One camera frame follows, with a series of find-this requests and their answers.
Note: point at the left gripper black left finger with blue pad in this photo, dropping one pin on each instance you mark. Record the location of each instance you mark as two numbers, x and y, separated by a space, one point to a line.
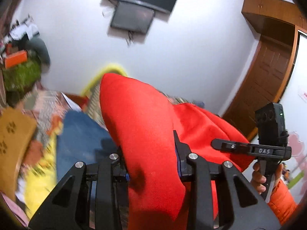
68 204

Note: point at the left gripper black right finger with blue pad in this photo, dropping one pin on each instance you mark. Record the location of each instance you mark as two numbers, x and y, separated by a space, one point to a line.
239 205

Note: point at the red zip jacket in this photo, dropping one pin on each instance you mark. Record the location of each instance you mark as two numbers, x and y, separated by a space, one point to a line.
142 122

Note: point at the orange jacket sleeve forearm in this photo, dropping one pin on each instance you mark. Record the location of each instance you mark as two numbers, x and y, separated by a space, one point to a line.
282 203

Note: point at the pile of clutter clothes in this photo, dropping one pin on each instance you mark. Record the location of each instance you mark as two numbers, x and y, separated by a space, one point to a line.
26 28

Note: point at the person right hand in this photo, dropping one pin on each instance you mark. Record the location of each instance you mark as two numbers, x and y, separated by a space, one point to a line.
258 179

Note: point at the folded blue jeans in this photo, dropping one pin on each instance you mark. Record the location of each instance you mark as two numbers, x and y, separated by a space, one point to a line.
82 139

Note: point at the yellow blanket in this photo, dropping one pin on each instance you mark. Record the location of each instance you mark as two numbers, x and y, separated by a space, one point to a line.
41 179

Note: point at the brown wooden door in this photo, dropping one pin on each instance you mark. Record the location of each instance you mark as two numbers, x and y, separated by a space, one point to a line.
260 85

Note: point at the floral green bed quilt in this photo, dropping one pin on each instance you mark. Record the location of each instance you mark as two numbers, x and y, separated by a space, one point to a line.
93 110

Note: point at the wooden lap desk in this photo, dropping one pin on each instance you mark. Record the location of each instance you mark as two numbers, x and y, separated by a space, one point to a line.
17 131

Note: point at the wooden overhead cabinet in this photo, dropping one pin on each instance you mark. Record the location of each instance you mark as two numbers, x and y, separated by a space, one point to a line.
276 19

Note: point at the green covered side table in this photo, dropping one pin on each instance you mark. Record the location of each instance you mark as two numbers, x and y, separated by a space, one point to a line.
20 76

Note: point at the orange box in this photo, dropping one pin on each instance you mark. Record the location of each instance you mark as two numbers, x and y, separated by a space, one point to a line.
16 59

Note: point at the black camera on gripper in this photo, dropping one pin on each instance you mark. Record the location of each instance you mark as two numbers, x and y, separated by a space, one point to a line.
271 125

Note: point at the small black wall monitor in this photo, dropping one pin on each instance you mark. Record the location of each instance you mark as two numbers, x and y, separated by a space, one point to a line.
133 18

